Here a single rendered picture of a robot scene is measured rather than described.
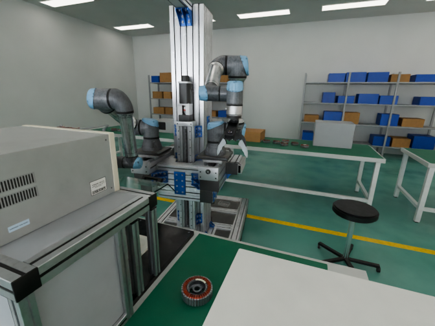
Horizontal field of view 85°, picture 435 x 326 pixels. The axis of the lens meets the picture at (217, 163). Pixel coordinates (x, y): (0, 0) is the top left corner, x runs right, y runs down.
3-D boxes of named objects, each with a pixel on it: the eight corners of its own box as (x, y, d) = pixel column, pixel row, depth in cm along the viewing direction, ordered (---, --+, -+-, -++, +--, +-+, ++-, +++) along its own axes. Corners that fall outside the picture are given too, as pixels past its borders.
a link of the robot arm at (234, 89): (243, 81, 111) (244, 80, 103) (242, 105, 114) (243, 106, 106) (226, 81, 112) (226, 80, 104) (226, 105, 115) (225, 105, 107)
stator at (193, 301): (204, 312, 78) (204, 303, 77) (175, 301, 82) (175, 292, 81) (217, 287, 88) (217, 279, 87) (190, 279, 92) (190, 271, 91)
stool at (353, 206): (316, 240, 244) (324, 191, 228) (371, 252, 227) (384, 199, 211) (318, 277, 195) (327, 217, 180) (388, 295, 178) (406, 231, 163)
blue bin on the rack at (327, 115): (322, 121, 653) (323, 110, 645) (338, 121, 639) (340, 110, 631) (322, 122, 615) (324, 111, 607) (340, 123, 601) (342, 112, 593)
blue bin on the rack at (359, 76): (344, 83, 612) (345, 73, 606) (362, 83, 597) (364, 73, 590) (345, 81, 575) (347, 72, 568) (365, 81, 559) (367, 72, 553)
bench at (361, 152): (229, 173, 451) (230, 134, 430) (360, 191, 376) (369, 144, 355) (211, 189, 370) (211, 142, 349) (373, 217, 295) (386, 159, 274)
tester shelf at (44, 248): (30, 178, 106) (27, 168, 105) (157, 204, 83) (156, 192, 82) (-138, 226, 67) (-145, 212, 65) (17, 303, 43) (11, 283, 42)
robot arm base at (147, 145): (147, 146, 188) (147, 134, 185) (165, 147, 185) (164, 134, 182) (137, 150, 174) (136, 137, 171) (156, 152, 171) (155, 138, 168)
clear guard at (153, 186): (133, 184, 119) (133, 172, 117) (175, 191, 111) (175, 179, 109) (75, 212, 90) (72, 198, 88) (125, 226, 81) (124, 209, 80)
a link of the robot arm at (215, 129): (208, 138, 172) (208, 119, 169) (226, 138, 171) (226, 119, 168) (206, 141, 161) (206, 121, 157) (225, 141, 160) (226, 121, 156)
